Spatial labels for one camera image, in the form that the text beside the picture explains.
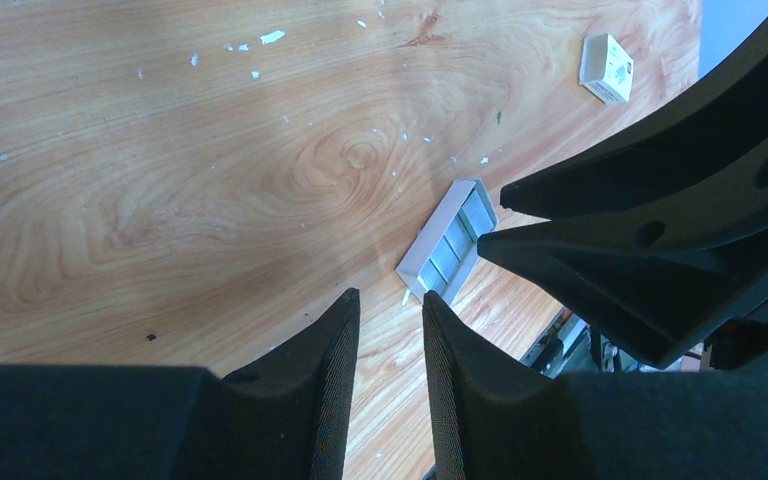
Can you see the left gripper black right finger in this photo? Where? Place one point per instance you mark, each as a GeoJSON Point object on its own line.
{"type": "Point", "coordinates": [495, 418]}

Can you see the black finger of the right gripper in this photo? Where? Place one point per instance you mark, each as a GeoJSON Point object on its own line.
{"type": "Point", "coordinates": [658, 278]}
{"type": "Point", "coordinates": [702, 131]}

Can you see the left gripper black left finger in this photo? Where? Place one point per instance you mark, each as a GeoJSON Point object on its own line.
{"type": "Point", "coordinates": [282, 416]}

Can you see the small white label card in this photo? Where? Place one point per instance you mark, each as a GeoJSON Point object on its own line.
{"type": "Point", "coordinates": [606, 69]}

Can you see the grey staple block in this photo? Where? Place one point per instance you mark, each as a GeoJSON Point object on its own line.
{"type": "Point", "coordinates": [442, 256]}

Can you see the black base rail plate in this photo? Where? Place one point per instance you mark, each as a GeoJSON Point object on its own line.
{"type": "Point", "coordinates": [570, 344]}

